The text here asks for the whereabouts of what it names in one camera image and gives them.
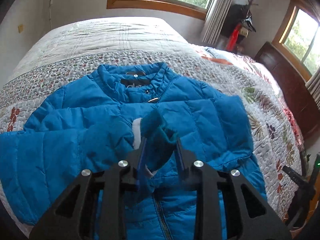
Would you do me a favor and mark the dark wooden headboard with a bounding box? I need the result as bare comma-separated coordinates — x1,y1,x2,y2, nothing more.
254,42,319,139

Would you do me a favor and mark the white pleated curtain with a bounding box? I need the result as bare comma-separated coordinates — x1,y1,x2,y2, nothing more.
201,0,232,45

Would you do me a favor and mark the blue quilted puffer jacket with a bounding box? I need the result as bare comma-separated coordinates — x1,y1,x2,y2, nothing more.
1,62,266,239

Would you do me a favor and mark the floral quilted bedspread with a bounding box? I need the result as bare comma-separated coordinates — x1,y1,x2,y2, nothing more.
1,17,303,218

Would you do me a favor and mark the yellow wall switch plate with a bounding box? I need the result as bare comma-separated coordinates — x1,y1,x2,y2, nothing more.
18,24,24,33

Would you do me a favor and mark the white wall fixture with cord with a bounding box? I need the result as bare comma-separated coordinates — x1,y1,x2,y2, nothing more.
48,0,53,30

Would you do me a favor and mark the coat rack with clothes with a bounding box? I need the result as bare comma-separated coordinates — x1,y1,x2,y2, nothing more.
220,0,258,52

